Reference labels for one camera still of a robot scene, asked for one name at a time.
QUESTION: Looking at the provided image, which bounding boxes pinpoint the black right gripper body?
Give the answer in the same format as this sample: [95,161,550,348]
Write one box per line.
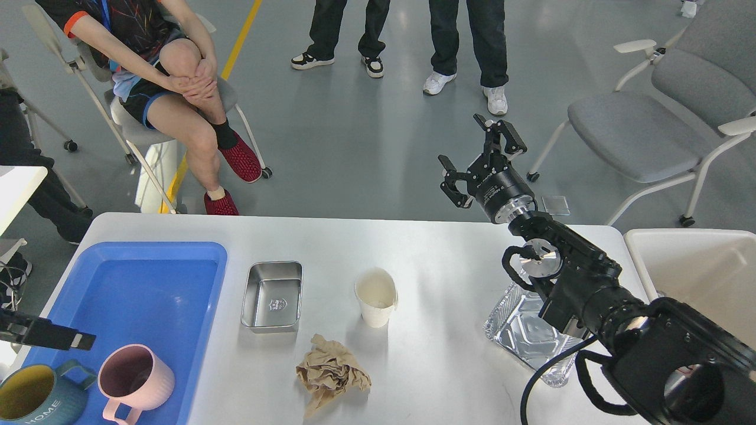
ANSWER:
[468,161,537,225]

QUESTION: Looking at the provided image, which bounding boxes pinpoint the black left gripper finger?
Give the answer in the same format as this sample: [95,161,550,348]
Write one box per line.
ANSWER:
[1,309,96,351]

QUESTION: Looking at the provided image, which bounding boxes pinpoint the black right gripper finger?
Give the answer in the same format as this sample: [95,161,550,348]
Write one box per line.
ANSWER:
[473,114,527,171]
[438,155,473,209]

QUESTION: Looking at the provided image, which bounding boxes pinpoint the teal mug yellow inside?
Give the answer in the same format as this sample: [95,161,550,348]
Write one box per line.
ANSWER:
[1,359,97,424]

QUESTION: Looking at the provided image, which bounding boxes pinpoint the pink ribbed mug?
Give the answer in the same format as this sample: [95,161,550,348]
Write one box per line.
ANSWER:
[97,344,175,424]

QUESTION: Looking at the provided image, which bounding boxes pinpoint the stainless steel rectangular container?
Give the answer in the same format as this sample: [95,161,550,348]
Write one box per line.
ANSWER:
[240,261,303,334]

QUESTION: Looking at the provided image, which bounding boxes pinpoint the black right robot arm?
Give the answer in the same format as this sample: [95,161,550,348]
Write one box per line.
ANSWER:
[438,114,755,424]

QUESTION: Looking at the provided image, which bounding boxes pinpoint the white paper cup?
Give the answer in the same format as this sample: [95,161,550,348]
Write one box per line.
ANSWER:
[354,268,399,328]

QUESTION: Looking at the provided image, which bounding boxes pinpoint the aluminium foil tray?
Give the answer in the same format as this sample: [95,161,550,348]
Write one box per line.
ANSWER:
[483,283,582,371]

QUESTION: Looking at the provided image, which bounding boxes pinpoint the person in black trousers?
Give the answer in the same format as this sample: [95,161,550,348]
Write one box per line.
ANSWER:
[1,89,93,245]

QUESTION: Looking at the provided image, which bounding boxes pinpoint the white side table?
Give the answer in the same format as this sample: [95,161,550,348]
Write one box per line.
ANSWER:
[1,166,48,235]

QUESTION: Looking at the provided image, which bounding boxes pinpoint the grey office chair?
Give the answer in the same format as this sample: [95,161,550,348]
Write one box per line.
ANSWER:
[526,1,755,228]

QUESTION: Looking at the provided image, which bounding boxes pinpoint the blue plastic tray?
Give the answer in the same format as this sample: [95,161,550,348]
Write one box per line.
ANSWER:
[21,241,227,424]

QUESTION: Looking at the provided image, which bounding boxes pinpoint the crumpled brown paper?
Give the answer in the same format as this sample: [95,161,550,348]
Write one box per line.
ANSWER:
[295,334,372,418]

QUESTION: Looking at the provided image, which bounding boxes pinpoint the white plastic bin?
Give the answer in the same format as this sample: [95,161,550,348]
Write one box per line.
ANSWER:
[624,228,755,349]

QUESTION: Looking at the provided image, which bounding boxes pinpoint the standing person black white sneakers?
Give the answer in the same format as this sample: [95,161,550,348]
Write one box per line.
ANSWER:
[290,0,392,79]

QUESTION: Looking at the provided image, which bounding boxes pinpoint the seated person black shirt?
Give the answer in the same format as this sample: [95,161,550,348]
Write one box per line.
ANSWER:
[35,0,263,216]

